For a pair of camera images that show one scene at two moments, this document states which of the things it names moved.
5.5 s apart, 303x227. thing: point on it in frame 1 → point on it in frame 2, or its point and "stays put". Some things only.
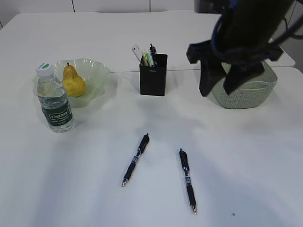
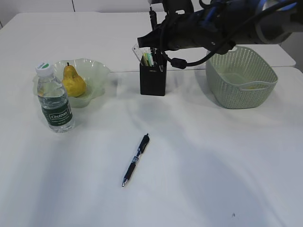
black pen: (153, 51) → (160, 56)
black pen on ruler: (143, 145) stays put
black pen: (184, 160) → (153, 18)
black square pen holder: (153, 79) stays put
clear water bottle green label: (56, 105) stays put
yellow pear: (74, 83) stays put
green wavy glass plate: (94, 73) stays put
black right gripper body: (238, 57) → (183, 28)
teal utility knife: (150, 59) stays put
